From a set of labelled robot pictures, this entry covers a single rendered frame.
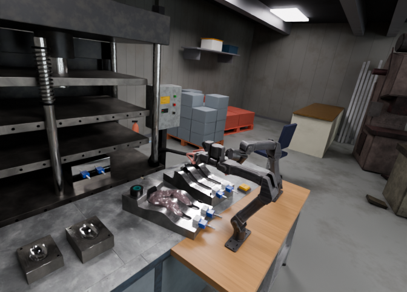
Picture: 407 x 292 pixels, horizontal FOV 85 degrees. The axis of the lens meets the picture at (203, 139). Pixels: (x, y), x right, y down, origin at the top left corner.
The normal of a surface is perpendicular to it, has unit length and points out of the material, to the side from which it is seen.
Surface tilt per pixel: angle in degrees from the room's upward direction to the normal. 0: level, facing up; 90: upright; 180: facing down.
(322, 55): 90
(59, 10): 90
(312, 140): 90
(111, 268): 0
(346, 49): 90
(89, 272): 0
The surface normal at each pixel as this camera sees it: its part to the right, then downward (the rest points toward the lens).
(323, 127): -0.59, 0.22
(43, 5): 0.74, 0.29
